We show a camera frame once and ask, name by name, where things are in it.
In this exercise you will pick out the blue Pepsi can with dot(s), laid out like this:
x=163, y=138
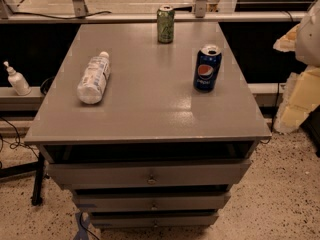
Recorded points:
x=208, y=62

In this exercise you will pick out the clear plastic water bottle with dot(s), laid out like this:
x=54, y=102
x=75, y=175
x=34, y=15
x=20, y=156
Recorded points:
x=92, y=85

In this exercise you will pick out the aluminium frame rail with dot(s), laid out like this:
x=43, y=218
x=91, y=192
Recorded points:
x=105, y=18

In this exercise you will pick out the white pump dispenser bottle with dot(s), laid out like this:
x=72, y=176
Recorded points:
x=17, y=80

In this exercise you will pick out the middle grey drawer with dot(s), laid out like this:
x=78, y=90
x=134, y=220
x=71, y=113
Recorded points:
x=152, y=202

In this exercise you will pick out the black stand leg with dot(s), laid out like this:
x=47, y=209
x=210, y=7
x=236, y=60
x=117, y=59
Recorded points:
x=18, y=170

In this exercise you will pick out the top grey drawer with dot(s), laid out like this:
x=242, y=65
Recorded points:
x=150, y=174

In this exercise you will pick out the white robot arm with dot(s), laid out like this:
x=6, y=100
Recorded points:
x=308, y=37

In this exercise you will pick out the green soda can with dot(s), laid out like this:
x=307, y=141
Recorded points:
x=165, y=23

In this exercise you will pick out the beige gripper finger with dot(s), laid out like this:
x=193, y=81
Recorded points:
x=301, y=97
x=287, y=43

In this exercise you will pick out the bottom grey drawer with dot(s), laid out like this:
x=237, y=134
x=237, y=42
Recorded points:
x=154, y=220

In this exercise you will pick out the grey drawer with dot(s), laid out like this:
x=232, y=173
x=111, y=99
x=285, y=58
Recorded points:
x=152, y=202
x=154, y=220
x=150, y=174

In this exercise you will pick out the grey drawer cabinet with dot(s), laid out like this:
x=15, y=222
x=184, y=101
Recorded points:
x=150, y=110

